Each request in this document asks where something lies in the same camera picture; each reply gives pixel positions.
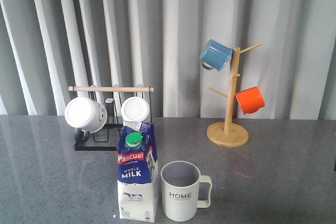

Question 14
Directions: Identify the black wire mug rack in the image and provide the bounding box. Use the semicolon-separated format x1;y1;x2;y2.
68;85;154;151

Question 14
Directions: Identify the white ribbed mug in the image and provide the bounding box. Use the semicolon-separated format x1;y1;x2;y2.
121;97;150;125

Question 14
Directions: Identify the grey pleated curtain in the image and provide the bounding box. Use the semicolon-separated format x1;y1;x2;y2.
1;0;335;120

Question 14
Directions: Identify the blue enamel mug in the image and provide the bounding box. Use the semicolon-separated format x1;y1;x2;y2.
199;39;233;71

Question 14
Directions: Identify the white smiley mug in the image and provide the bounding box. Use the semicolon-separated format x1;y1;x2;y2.
65;97;108;142

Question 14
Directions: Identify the wooden mug tree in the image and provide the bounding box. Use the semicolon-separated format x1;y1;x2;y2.
206;43;262;147

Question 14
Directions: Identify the orange mug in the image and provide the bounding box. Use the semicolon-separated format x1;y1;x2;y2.
235;87;265;114

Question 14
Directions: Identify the white HOME mug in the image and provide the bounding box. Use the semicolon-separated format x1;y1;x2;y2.
161;161;213;222

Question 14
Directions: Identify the blue white milk carton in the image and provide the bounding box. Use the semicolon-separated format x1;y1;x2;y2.
117;122;158;222

